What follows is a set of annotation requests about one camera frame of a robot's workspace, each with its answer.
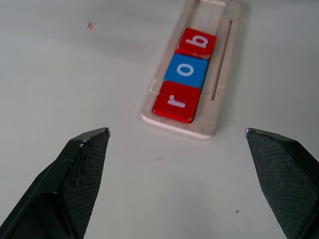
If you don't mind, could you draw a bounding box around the red letter r block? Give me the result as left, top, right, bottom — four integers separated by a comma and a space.
152, 80, 201, 124

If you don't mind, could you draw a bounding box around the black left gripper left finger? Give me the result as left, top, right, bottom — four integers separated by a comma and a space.
0, 127, 111, 239

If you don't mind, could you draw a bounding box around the red letter b block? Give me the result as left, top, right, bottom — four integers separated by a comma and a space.
175, 27, 217, 60

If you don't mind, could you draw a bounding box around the blue letter o block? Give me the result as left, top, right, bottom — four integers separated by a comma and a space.
163, 53, 208, 89

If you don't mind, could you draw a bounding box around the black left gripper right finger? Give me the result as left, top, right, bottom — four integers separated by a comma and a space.
245, 127, 319, 239

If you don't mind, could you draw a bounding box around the light wooden letter tray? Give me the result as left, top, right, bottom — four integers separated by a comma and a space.
140, 0, 242, 140

